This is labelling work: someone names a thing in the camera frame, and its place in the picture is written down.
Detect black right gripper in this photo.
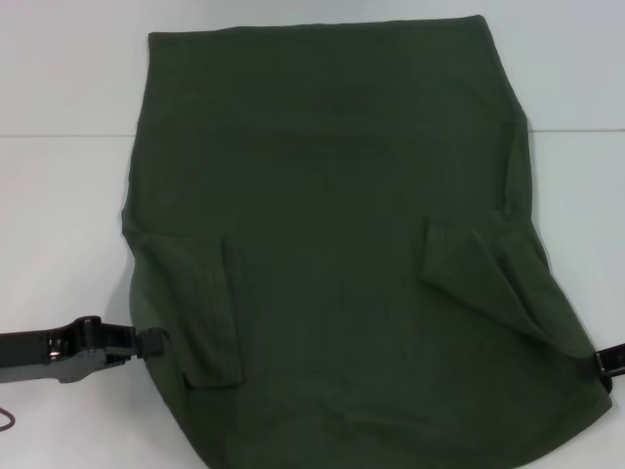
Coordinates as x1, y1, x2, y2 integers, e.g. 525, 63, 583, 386
591, 341, 625, 393

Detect dark green shirt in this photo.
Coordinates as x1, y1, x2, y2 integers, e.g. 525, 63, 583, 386
119, 14, 614, 469

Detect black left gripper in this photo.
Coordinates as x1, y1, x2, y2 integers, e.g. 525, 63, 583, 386
0, 315, 171, 386

